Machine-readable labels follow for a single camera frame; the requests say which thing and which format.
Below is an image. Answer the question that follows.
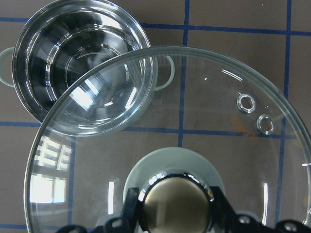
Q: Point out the mint green cooking pot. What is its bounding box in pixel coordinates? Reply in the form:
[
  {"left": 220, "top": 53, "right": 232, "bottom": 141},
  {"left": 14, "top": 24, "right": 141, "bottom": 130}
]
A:
[{"left": 0, "top": 0, "right": 175, "bottom": 136}]

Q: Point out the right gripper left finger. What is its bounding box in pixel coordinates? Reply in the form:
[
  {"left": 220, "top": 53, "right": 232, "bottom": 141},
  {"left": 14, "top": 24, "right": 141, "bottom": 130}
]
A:
[{"left": 104, "top": 187, "right": 140, "bottom": 233}]

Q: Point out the glass pot lid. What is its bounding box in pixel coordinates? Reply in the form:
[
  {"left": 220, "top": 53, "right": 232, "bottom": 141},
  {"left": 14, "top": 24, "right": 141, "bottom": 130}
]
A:
[{"left": 24, "top": 46, "right": 311, "bottom": 233}]

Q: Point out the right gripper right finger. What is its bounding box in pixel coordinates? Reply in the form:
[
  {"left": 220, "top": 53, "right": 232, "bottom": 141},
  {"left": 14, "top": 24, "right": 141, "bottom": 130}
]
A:
[{"left": 210, "top": 186, "right": 253, "bottom": 233}]

